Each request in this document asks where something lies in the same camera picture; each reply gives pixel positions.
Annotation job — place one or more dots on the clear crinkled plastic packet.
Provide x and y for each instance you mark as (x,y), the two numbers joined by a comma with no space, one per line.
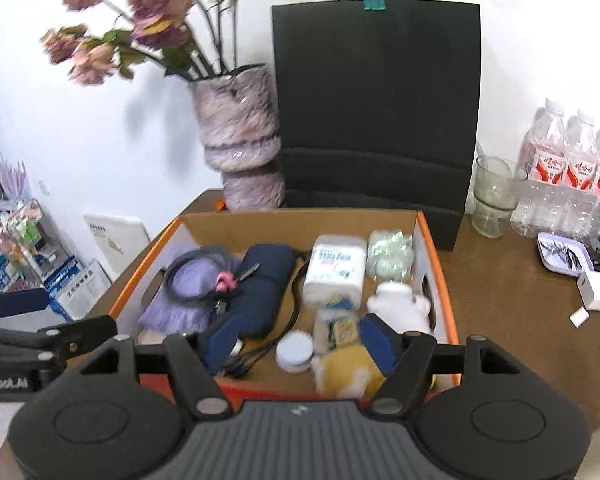
(391,255)

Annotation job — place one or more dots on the white charger cube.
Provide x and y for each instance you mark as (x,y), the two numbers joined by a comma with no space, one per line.
(597,291)

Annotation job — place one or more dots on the red cardboard box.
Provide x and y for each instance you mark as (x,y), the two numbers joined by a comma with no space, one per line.
(220,230)

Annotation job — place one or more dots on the dark blue pouch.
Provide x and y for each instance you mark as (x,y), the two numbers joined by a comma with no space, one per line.
(262,285)

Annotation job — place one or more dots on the blue and white carton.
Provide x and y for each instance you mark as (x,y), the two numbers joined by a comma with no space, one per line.
(75,287)

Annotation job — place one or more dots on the black paper bag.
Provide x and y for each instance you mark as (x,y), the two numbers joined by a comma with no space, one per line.
(375,85)

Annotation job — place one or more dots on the white leaning board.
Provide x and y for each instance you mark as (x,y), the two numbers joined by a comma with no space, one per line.
(115,245)

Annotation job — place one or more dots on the purple tray of clips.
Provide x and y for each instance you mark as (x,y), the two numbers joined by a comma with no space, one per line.
(562,254)

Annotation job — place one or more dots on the shelf of assorted small goods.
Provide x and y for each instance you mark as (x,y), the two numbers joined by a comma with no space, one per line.
(20,240)

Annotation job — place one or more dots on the clear glass cup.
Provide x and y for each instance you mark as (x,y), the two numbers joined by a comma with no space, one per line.
(497,195)

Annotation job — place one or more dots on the dried pink flowers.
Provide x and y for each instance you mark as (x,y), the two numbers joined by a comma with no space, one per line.
(152,15)

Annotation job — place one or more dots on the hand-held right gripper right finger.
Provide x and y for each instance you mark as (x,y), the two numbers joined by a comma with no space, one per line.
(380,345)

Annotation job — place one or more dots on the small white adapter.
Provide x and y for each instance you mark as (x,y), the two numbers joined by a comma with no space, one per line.
(579,318)

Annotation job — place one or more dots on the pink hair clip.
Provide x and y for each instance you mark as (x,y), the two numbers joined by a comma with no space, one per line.
(227,282)

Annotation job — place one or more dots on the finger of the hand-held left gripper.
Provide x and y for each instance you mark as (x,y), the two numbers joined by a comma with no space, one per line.
(17,302)
(70,337)

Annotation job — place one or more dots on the purple fabric pouch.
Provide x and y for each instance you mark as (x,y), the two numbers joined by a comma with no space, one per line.
(190,285)

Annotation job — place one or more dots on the small gold cube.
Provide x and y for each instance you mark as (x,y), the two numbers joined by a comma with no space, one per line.
(344,332)

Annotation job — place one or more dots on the pink marbled vase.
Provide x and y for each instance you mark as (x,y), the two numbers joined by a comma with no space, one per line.
(237,130)

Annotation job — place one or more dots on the yellow plush toy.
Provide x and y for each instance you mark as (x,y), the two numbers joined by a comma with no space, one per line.
(345,370)

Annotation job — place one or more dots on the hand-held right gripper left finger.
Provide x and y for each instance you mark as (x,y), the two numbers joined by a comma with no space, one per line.
(220,342)

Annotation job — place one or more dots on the small white round lid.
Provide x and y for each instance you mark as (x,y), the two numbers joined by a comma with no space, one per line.
(295,352)

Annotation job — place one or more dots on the white plush toy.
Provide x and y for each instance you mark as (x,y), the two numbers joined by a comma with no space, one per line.
(397,307)

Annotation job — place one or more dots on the white cotton swab box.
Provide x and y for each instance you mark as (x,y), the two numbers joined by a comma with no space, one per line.
(335,270)

